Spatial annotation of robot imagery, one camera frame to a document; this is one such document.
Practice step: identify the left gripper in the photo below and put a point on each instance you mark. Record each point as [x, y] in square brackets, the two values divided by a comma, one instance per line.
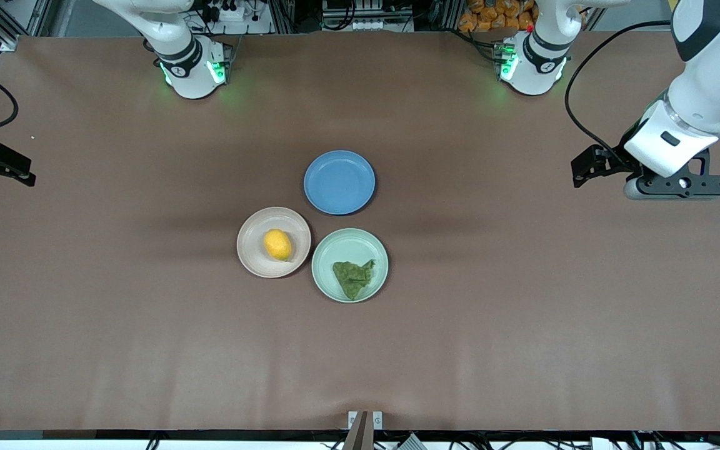
[614, 162]

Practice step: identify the green lettuce leaf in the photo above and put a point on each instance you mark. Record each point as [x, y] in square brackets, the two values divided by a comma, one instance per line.
[352, 280]

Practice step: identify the yellow lemon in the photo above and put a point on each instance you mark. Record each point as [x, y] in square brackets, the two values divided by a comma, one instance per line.
[277, 245]

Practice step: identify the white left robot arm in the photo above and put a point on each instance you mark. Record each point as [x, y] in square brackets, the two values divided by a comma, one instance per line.
[716, 81]

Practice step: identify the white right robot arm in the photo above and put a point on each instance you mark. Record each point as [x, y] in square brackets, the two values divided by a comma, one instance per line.
[191, 75]

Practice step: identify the bag of orange items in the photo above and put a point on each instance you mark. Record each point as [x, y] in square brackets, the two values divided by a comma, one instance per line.
[491, 15]

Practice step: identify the brown table cover sheet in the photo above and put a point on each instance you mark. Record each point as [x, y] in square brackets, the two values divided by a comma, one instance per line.
[460, 350]

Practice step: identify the pink plate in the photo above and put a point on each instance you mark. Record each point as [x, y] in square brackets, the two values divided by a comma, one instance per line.
[254, 244]

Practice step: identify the white socket strip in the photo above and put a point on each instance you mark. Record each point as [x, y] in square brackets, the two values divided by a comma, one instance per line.
[382, 25]

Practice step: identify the blue plate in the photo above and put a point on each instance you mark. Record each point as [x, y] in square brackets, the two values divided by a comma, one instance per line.
[339, 182]

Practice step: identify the light green plate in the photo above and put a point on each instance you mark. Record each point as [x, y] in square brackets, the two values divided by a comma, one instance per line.
[347, 247]

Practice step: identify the white power strip with plugs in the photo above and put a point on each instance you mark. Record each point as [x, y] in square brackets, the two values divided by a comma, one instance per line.
[235, 11]

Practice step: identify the aluminium frame profile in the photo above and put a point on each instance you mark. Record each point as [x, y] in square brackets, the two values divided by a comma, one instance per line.
[10, 28]

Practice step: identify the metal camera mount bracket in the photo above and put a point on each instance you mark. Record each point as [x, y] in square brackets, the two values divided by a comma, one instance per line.
[365, 431]

